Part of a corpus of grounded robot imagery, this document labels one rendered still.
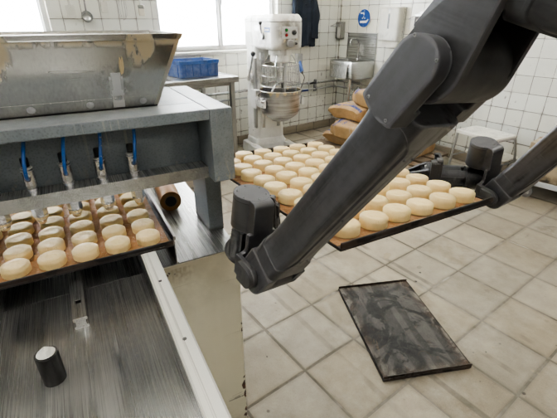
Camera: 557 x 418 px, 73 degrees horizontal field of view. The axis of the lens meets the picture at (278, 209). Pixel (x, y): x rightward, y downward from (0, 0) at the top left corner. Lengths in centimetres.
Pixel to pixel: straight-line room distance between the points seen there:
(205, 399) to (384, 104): 42
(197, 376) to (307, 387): 116
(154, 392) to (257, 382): 110
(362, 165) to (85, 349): 57
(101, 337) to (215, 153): 41
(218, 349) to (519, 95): 365
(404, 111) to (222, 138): 57
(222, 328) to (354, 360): 88
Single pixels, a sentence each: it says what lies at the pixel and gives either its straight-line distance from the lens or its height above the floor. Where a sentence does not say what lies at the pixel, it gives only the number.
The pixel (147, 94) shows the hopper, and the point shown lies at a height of 121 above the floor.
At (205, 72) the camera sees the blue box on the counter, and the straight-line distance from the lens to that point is 372.
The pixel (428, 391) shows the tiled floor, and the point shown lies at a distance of 181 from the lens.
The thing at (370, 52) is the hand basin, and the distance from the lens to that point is 509.
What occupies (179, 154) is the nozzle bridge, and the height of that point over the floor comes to 107.
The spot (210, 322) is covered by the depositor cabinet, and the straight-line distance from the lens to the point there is 105.
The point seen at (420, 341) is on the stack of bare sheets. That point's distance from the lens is 196.
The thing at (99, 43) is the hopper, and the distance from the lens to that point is 78.
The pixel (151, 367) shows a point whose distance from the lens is 69.
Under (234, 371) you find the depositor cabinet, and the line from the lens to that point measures 122.
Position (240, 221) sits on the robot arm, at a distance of 58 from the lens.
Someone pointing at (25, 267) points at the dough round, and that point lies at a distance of 88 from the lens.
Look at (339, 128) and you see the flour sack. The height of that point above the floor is 35.
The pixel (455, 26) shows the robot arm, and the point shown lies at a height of 134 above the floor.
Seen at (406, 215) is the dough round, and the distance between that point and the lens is 71.
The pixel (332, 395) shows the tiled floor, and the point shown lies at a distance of 170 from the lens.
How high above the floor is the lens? 134
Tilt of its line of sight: 26 degrees down
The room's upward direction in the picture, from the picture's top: straight up
